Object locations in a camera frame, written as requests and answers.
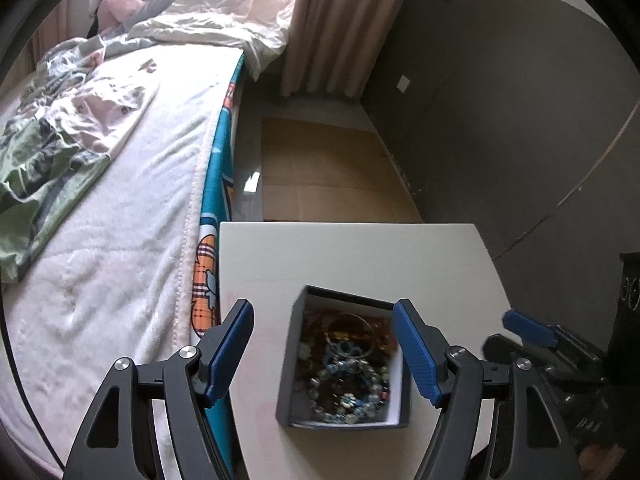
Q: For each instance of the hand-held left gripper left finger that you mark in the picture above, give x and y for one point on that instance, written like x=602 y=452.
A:
x=231 y=350

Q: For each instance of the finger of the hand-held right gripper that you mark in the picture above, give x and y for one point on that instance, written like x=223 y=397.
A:
x=497 y=346
x=530 y=329

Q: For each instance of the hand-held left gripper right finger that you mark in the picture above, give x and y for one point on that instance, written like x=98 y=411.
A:
x=416 y=350

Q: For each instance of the dark grey jewelry box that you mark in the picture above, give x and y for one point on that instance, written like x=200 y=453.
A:
x=294 y=360

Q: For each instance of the blue flower ornament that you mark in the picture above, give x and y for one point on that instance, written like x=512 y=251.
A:
x=345 y=352

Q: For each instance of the gold bangle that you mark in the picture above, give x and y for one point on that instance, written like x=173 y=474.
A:
x=350 y=315

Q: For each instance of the cartoon printed bed sheet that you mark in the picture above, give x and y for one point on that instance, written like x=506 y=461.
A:
x=210 y=270

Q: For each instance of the black patterned box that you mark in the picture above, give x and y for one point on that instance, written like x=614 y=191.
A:
x=625 y=310

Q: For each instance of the bed with white blanket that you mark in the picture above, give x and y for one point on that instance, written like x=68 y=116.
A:
x=125 y=235

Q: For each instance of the flat cardboard sheet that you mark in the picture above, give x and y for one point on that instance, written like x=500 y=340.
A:
x=320 y=170

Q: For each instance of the green patterned blanket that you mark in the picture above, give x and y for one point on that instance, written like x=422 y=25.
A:
x=40 y=170

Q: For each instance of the pink curtain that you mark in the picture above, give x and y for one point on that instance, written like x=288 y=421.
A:
x=340 y=20

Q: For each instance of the white duvet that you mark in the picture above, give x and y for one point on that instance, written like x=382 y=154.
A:
x=210 y=5

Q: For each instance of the pink plush toy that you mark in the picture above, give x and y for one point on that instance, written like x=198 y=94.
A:
x=118 y=7

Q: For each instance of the white wall socket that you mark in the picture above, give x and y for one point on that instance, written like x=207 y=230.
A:
x=404 y=83

